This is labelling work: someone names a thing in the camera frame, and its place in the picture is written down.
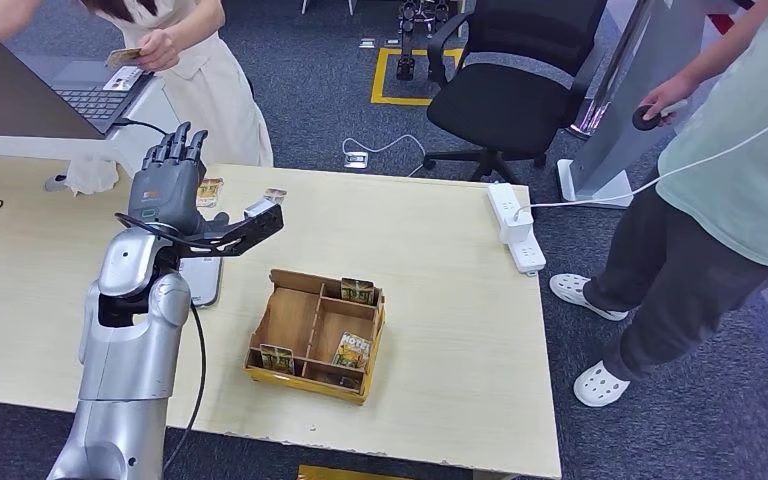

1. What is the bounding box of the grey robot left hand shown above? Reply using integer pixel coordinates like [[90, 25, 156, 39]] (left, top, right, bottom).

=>
[[127, 121, 230, 240]]

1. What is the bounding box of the person's right hand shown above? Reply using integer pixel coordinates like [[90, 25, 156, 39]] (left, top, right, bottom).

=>
[[638, 72, 700, 127]]

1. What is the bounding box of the person's left hand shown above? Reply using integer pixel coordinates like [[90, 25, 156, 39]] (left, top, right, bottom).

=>
[[133, 28, 181, 73]]

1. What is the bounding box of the black round hand controller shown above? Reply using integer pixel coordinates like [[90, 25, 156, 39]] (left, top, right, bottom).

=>
[[631, 104, 664, 132]]

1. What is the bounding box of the white ID card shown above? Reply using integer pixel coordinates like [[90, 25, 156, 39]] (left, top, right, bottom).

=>
[[102, 66, 143, 93]]

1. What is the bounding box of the person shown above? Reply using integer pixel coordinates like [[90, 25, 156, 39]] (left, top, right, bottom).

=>
[[0, 0, 275, 168], [549, 0, 768, 409]]

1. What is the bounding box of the grey card reader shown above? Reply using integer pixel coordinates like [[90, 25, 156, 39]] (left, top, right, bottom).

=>
[[178, 256, 224, 309]]

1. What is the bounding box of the grey metal floor stand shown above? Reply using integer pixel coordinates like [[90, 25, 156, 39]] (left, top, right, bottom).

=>
[[557, 0, 707, 210]]

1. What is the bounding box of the white reception counter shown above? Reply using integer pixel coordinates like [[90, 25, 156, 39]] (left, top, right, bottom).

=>
[[0, 79, 187, 200]]

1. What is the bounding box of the white crumpled tissue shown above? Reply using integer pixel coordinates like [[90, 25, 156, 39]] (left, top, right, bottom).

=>
[[64, 157, 120, 197]]

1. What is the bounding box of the dark grey laptop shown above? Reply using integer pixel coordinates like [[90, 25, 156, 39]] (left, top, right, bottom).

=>
[[0, 16, 157, 140]]

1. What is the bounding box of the black office chair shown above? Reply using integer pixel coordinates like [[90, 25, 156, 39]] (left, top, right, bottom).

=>
[[422, 0, 609, 185]]

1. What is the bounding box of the wooden compartment box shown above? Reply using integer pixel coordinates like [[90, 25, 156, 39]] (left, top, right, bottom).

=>
[[243, 268, 387, 407]]

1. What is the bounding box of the white charger plug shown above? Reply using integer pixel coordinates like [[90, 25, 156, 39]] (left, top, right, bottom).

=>
[[499, 208, 535, 246]]

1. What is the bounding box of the white power strip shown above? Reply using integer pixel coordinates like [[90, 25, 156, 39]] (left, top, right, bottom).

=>
[[487, 182, 548, 277]]

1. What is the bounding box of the white perforated clog shoe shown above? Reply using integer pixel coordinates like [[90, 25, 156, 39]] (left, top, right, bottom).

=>
[[549, 273, 630, 323], [572, 360, 632, 409]]

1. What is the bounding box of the black wheeled equipment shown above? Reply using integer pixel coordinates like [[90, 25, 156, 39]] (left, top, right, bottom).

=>
[[395, 0, 452, 82]]

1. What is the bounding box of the black laptop power cable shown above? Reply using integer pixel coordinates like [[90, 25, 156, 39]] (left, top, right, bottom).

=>
[[113, 117, 168, 137]]

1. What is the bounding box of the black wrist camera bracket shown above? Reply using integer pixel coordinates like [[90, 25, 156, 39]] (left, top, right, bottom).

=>
[[113, 203, 286, 260]]

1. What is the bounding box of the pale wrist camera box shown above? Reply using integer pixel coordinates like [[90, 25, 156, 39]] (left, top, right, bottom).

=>
[[243, 198, 278, 220]]

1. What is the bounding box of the white charger cable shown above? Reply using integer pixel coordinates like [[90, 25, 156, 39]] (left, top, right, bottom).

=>
[[515, 99, 768, 223]]

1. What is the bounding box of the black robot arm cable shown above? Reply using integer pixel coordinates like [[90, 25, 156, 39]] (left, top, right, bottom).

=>
[[161, 301, 208, 473]]

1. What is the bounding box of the white floor cable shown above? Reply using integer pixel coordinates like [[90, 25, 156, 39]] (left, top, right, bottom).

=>
[[341, 134, 425, 179]]

